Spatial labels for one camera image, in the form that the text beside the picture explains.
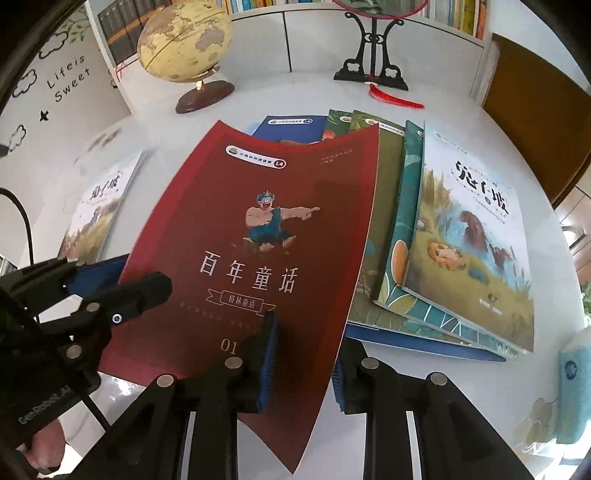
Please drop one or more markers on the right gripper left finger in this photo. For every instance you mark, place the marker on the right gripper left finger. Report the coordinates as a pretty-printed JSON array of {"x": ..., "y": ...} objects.
[{"x": 188, "y": 429}]

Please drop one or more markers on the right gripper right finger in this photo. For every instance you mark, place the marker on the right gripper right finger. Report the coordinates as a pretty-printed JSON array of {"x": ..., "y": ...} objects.
[{"x": 455, "y": 441}]

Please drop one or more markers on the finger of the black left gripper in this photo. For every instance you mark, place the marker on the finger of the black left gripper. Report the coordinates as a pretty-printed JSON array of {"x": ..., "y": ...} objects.
[
  {"x": 50, "y": 281},
  {"x": 113, "y": 306}
]

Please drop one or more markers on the rabbit hill picture book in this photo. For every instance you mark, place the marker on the rabbit hill picture book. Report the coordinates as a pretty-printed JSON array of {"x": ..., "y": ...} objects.
[{"x": 98, "y": 206}]

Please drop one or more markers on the teal green insect book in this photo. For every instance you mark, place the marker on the teal green insect book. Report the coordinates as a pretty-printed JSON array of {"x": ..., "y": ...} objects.
[{"x": 421, "y": 317}]

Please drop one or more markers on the red fairy tale book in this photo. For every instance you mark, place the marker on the red fairy tale book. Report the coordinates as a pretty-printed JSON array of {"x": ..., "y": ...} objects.
[{"x": 245, "y": 227}]

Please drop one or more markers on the white bookshelf with books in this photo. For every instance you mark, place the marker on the white bookshelf with books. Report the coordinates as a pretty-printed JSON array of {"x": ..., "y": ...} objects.
[{"x": 313, "y": 37}]

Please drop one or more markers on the person's hand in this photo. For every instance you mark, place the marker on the person's hand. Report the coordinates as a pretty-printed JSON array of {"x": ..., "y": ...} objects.
[{"x": 46, "y": 449}]

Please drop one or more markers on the blue tissue pack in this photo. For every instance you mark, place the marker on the blue tissue pack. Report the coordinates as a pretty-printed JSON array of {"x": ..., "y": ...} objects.
[{"x": 574, "y": 388}]

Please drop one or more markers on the dark blue book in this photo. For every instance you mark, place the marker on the dark blue book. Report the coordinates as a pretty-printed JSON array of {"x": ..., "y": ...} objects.
[{"x": 368, "y": 321}]

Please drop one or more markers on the golden desk globe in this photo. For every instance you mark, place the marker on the golden desk globe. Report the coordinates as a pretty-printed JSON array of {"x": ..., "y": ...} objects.
[{"x": 184, "y": 43}]

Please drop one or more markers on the brown wooden cabinet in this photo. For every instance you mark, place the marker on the brown wooden cabinet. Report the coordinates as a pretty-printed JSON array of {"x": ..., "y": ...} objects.
[{"x": 544, "y": 113}]

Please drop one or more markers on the red tassel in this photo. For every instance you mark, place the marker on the red tassel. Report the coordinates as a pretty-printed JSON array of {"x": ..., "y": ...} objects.
[{"x": 384, "y": 97}]

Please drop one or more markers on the black ornament stand with fan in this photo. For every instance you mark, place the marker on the black ornament stand with fan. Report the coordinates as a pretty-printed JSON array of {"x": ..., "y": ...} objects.
[{"x": 376, "y": 19}]

